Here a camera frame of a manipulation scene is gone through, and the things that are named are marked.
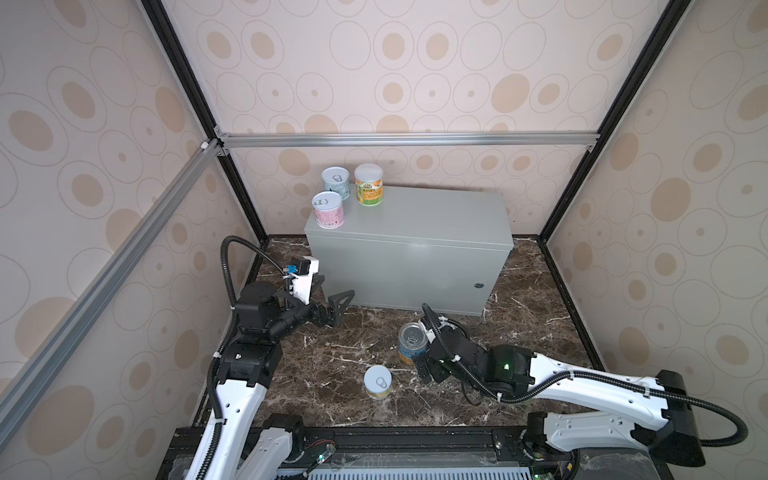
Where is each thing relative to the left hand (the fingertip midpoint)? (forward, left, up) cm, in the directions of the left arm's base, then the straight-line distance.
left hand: (345, 285), depth 66 cm
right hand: (-8, -19, -17) cm, 27 cm away
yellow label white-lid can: (-12, -7, -27) cm, 31 cm away
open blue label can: (-4, -16, -22) cm, 27 cm away
